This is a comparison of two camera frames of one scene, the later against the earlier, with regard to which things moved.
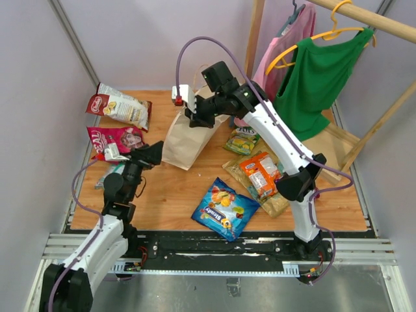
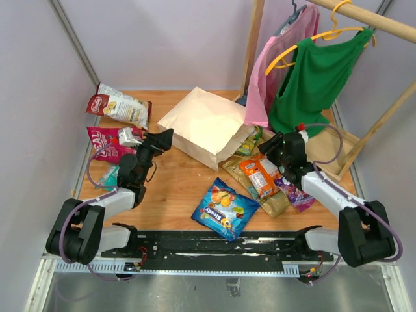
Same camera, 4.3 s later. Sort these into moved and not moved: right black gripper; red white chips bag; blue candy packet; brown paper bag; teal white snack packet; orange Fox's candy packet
Moved: right black gripper; brown paper bag
Not moved: teal white snack packet; blue candy packet; red white chips bag; orange Fox's candy packet
